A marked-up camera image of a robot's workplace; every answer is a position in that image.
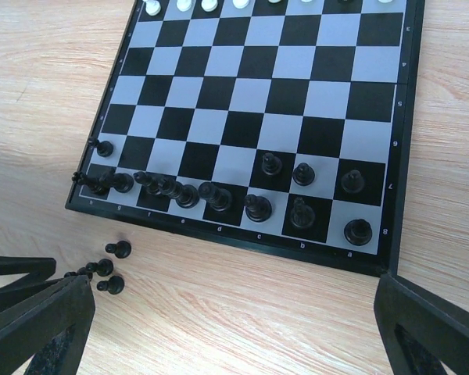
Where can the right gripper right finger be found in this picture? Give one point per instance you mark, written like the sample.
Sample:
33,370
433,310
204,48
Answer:
422,333

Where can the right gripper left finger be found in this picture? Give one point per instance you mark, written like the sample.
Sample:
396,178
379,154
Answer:
47,325

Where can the black rook piece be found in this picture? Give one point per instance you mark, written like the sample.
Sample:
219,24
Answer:
93,184

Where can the black pawn bottom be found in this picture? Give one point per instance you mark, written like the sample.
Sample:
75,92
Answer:
103,148

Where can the black pawn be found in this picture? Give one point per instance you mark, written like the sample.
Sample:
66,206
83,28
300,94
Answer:
122,249
103,148
352,182
303,174
271,164
104,267
78,273
114,285

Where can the black chess king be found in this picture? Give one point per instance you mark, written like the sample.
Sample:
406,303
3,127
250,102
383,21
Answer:
185,195

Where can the black knight piece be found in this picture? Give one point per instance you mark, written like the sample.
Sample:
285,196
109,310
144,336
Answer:
302,216

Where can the black chess queen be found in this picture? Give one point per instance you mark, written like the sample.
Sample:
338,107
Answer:
218,199

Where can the black chess bishop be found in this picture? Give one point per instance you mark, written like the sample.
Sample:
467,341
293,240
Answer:
257,208

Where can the black and silver chessboard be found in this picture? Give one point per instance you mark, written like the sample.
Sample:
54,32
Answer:
201,97

